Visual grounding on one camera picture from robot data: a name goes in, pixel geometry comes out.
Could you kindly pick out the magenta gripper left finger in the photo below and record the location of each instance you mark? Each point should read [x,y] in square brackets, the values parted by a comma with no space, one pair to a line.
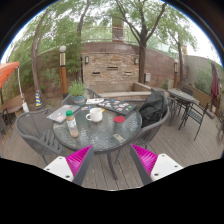
[73,167]

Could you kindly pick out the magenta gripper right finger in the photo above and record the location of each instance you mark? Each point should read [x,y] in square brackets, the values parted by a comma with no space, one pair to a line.
[152,167]

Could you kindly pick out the bottle with green cap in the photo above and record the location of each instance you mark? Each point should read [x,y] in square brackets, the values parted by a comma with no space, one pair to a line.
[71,122]

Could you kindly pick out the round glass patio table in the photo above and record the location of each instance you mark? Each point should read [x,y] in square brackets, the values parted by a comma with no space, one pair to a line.
[100,135]

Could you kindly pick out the grey laptop with stickers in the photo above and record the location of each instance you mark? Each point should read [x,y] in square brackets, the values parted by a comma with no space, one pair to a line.
[60,114]

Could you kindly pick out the grey mesh chair left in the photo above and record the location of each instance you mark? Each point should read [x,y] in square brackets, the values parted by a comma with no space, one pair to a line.
[36,130]

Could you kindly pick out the white ceramic mug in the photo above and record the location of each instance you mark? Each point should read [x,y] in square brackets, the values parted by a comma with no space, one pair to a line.
[95,115]

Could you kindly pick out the red lidded cup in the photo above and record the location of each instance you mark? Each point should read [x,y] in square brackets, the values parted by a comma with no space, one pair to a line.
[118,121]

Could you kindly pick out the black backpack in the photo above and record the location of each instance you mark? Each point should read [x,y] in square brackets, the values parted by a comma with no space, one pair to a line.
[153,108]

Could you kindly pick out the black laptop with stickers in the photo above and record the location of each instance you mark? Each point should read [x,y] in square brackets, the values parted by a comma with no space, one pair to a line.
[121,107]

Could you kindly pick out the black metal chair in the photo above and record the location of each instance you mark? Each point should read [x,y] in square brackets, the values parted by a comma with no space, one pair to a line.
[196,112]

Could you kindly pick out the white paper booklet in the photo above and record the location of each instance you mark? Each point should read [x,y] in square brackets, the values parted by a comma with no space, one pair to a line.
[94,101]

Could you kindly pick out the potted green plant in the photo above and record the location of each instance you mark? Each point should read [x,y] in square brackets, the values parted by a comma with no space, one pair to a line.
[77,91]

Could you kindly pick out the closed maroon umbrella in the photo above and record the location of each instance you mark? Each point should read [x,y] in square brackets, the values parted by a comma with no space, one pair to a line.
[214,86]

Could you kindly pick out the orange patio umbrella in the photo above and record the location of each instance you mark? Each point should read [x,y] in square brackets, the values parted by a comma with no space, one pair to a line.
[5,71]

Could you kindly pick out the wooden lamp post left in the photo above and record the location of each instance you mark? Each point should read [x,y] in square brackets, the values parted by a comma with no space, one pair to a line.
[63,78]

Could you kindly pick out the wooden lamp post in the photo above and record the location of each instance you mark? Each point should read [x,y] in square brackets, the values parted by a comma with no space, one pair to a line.
[63,78]
[175,73]

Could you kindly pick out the wooden lamp post right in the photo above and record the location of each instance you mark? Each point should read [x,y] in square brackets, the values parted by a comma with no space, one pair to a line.
[175,73]

